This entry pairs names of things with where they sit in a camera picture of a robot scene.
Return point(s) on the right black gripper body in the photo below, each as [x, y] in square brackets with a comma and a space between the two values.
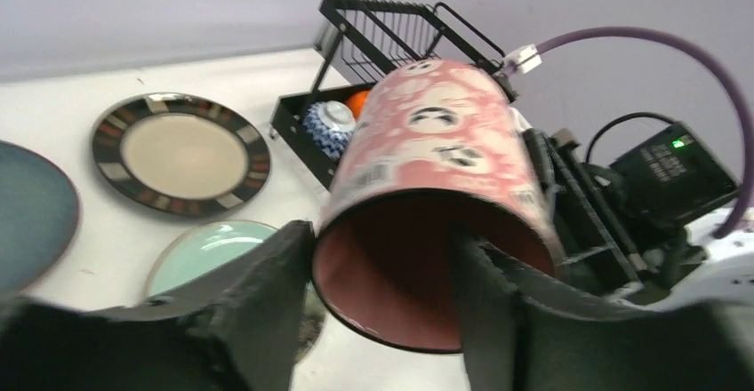
[624, 226]

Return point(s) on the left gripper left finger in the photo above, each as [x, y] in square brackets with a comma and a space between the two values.
[235, 328]

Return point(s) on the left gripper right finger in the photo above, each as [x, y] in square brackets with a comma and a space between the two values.
[523, 330]

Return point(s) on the dark red cup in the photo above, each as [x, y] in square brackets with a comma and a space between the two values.
[437, 144]

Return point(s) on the orange bowl white inside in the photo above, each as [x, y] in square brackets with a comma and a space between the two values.
[356, 101]

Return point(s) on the black wire dish rack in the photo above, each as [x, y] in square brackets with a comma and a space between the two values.
[372, 38]

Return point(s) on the teal flower plate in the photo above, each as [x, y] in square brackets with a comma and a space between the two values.
[202, 249]

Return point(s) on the black striped rim plate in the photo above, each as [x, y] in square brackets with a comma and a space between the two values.
[180, 154]

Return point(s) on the dark blue plate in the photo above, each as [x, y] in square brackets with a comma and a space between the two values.
[40, 213]

